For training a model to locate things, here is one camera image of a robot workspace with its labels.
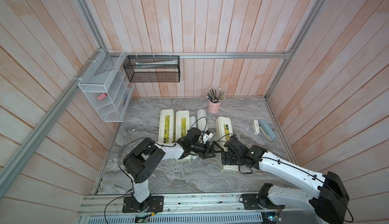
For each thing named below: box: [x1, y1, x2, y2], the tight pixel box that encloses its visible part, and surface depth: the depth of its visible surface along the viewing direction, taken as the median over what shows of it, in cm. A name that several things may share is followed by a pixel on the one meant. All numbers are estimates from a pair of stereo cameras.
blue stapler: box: [259, 118, 276, 142], surface depth 98 cm
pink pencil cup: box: [207, 99, 222, 114], surface depth 111 cm
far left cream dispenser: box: [158, 108, 175, 144], surface depth 95 cm
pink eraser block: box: [96, 92, 108, 102], surface depth 84 cm
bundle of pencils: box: [205, 86, 226, 103], surface depth 108 cm
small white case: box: [252, 119, 260, 136], surface depth 102 cm
